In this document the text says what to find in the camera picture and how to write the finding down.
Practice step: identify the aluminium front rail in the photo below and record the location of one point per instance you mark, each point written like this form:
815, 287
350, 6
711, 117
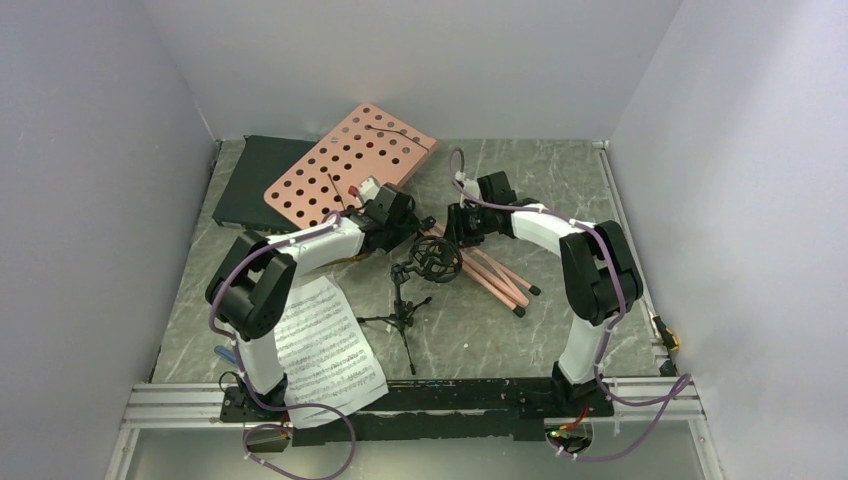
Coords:
203, 405

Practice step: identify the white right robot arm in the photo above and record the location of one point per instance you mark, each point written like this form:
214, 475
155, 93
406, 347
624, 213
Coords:
601, 279

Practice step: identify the black flat equipment box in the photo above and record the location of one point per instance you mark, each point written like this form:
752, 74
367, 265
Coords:
263, 160

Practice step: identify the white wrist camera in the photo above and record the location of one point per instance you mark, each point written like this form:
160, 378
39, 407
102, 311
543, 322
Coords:
365, 191
469, 185

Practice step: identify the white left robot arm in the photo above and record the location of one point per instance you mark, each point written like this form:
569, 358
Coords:
249, 291

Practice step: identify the printed sheet music page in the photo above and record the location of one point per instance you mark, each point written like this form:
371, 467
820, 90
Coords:
325, 356

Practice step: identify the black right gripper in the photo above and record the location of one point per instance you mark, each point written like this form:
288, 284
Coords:
454, 230

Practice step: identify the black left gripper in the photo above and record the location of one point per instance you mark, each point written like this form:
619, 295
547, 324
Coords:
409, 224

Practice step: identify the gold microphone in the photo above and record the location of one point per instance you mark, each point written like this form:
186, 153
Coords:
355, 258

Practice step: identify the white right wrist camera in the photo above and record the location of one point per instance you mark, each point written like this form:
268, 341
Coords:
469, 185

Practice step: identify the pink perforated music stand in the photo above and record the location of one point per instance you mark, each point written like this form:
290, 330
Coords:
367, 142

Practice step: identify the aluminium rail right edge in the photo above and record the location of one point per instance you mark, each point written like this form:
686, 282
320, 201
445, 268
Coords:
705, 449

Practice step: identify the yellow black tool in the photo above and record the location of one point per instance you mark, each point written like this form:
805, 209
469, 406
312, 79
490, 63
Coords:
666, 335

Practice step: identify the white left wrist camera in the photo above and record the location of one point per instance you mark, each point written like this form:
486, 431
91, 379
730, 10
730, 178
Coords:
365, 191

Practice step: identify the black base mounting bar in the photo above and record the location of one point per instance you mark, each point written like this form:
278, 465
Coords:
521, 409

